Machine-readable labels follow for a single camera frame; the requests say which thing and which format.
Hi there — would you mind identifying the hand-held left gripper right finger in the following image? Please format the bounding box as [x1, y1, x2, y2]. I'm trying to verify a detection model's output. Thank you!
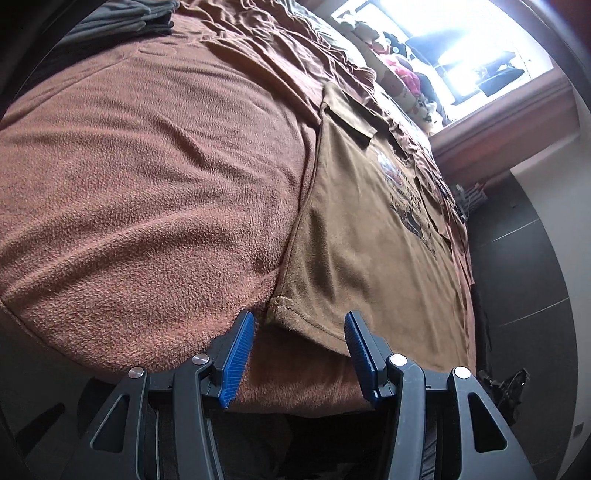
[344, 310, 539, 480]

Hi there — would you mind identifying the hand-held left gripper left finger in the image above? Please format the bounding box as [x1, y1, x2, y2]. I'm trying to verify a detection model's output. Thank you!
[78, 310, 256, 480]

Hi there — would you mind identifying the brown printed t-shirt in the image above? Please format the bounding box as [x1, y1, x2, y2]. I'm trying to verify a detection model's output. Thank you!
[264, 82, 474, 370]

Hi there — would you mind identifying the grey folded clothes stack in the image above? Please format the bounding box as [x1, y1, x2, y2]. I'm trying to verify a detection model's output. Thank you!
[60, 0, 181, 47]

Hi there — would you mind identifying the brown fleece blanket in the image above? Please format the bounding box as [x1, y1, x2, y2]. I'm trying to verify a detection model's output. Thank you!
[0, 0, 476, 414]

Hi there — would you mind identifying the pink white rack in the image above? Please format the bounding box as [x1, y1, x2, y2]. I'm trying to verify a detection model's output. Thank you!
[455, 182, 488, 214]

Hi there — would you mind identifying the pink curtain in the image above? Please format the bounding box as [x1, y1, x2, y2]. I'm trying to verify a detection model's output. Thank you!
[429, 69, 580, 181]

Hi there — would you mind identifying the pink cloth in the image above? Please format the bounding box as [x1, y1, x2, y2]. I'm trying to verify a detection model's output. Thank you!
[387, 55, 422, 89]

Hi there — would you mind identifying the black plush toy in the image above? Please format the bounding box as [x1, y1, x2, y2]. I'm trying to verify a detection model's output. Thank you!
[379, 31, 408, 52]

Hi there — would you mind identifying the grey bed sheet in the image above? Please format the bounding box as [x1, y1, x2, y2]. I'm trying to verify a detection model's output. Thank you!
[286, 0, 370, 70]

